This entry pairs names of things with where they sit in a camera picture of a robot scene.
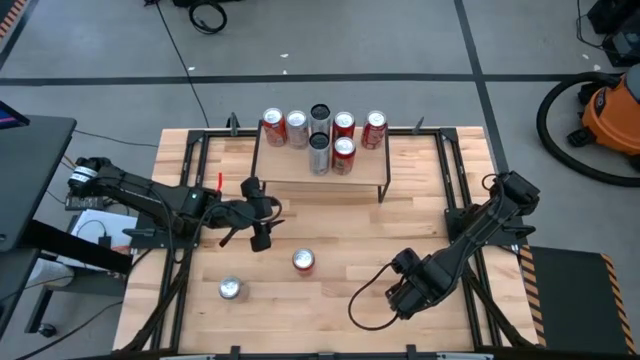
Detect red cola can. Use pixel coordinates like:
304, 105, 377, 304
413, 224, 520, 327
332, 136, 358, 176
332, 110, 357, 141
360, 109, 389, 151

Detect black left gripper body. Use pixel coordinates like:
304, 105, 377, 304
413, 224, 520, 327
218, 196, 282, 230

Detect black table frame rails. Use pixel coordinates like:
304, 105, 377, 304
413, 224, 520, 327
117, 124, 539, 360

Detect red Fanta can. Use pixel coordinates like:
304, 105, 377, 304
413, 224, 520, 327
291, 247, 316, 277

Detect white paper sheet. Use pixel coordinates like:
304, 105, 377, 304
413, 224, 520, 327
55, 208, 139, 271

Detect silver Diet Coke can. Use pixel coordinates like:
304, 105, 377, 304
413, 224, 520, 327
285, 109, 310, 150
218, 275, 249, 303

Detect tall slim black-top can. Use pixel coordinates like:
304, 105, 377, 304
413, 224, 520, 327
309, 103, 333, 136
308, 131, 332, 177

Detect black mat hazard stripes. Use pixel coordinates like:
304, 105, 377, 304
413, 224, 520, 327
519, 244, 640, 357

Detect orange-red Fanta can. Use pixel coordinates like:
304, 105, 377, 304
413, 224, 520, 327
262, 107, 289, 148

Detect monitor screen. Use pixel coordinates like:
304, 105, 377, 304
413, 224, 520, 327
0, 99, 30, 131

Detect orange shop vacuum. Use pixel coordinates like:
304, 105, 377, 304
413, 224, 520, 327
567, 64, 640, 171
535, 71, 640, 189

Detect long black floor cable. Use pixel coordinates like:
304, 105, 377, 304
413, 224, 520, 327
155, 0, 210, 127

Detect black desk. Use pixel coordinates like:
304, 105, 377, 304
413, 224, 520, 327
0, 114, 134, 336

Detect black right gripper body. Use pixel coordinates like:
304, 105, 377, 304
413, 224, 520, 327
385, 247, 452, 321

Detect wooden shelf with black frame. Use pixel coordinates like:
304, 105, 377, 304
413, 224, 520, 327
249, 119, 392, 204

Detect coiled black floor cable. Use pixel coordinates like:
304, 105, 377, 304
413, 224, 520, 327
187, 0, 229, 36

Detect black left arm cable bundle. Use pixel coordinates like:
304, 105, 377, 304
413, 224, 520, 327
122, 247, 194, 352

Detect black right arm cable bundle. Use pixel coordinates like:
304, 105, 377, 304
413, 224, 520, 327
457, 244, 534, 349

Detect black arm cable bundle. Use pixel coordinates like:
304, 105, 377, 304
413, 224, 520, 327
122, 247, 194, 352
457, 244, 534, 349

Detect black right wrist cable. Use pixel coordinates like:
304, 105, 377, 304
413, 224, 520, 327
347, 261, 402, 332

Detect black equipment case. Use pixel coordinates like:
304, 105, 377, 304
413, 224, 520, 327
587, 0, 640, 69

